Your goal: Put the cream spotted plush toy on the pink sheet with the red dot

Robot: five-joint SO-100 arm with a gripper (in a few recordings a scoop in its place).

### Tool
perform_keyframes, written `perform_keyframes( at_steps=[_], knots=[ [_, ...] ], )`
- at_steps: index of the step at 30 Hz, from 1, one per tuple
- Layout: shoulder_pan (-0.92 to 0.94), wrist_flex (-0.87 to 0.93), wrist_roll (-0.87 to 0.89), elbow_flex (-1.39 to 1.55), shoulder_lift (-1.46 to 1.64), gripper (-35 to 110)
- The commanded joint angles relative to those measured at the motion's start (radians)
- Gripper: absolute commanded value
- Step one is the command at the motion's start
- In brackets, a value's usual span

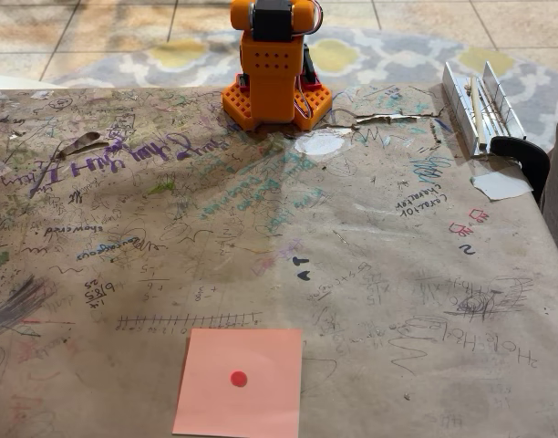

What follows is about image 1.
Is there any scribbled brown paper table cover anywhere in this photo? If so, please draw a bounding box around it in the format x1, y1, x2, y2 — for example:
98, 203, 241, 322
0, 82, 558, 438

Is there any white paper scrap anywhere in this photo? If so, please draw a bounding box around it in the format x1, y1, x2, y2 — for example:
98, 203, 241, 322
470, 170, 534, 203

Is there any pink paper sheet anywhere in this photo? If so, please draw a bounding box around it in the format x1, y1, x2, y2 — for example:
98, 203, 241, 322
171, 327, 304, 438

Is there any aluminium miter box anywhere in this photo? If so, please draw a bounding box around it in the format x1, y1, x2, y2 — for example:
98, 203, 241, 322
441, 60, 528, 159

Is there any red white black servo cable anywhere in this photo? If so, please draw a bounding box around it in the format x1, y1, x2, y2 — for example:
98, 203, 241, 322
308, 0, 325, 36
293, 72, 314, 122

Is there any black red table clamp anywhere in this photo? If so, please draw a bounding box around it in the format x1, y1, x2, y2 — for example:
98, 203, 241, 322
301, 42, 322, 89

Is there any grey yellow patterned rug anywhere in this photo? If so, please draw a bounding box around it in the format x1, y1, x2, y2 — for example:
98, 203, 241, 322
44, 26, 558, 151

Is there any curled brown paper strip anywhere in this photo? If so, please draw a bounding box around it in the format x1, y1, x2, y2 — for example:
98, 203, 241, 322
54, 130, 110, 160

